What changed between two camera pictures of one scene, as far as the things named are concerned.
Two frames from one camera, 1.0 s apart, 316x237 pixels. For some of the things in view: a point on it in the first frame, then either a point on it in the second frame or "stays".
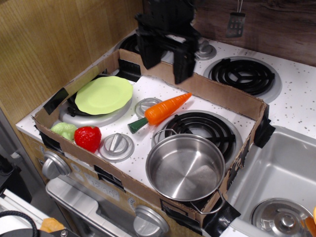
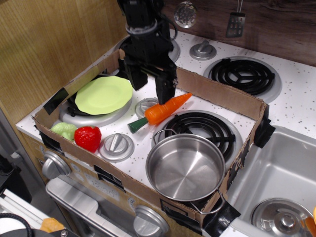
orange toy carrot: x=158 y=112 stays
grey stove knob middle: x=143 y=104 stays
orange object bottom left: x=51 y=224 stays
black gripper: x=149 y=24 → x=153 y=50
